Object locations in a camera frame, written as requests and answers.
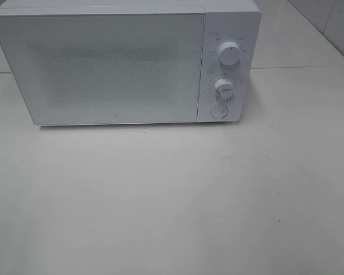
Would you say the round door release button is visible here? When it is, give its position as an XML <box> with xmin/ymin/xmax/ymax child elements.
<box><xmin>210</xmin><ymin>105</ymin><xmax>228</xmax><ymax>119</ymax></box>

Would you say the white timer knob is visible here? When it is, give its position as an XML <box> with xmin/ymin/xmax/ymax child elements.
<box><xmin>214</xmin><ymin>78</ymin><xmax>234</xmax><ymax>100</ymax></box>

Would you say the white microwave door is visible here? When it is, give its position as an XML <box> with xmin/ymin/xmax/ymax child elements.
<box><xmin>0</xmin><ymin>14</ymin><xmax>204</xmax><ymax>125</ymax></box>

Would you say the upper white power knob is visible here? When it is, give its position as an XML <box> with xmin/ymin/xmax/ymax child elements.
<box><xmin>218</xmin><ymin>41</ymin><xmax>241</xmax><ymax>66</ymax></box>

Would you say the white microwave oven body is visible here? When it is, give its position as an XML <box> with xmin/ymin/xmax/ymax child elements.
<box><xmin>0</xmin><ymin>1</ymin><xmax>261</xmax><ymax>124</ymax></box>

